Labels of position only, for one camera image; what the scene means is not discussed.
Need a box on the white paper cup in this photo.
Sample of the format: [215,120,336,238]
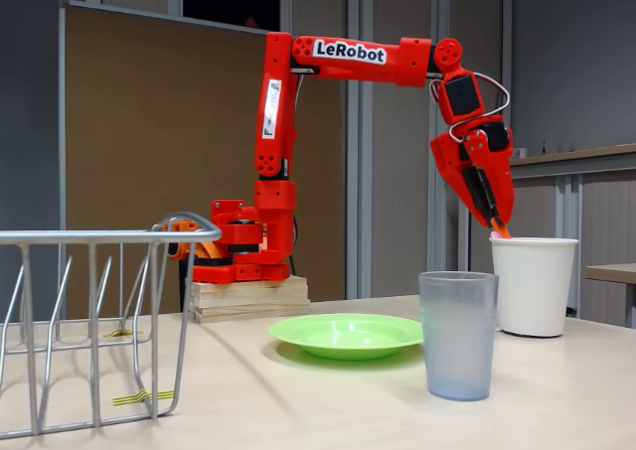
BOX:
[489,236,580,338]

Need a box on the metal wire dish rack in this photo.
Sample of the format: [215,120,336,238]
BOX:
[0,212,224,439]

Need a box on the brown partition board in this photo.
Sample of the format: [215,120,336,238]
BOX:
[58,0,347,317]

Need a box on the orange plastic clamp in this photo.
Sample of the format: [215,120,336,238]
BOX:
[161,219,235,262]

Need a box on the wooden base block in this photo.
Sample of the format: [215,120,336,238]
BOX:
[190,274,311,324]

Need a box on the translucent plastic tumbler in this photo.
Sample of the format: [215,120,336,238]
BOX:
[417,270,500,402]

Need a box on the grey cabinet wooden top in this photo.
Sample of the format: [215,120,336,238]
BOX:
[455,143,636,328]

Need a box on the green plastic plate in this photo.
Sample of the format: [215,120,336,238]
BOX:
[267,313,424,362]

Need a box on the brown side table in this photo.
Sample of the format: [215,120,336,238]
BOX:
[584,263,636,330]

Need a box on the white servo wire loop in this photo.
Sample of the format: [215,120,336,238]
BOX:
[449,72,512,142]

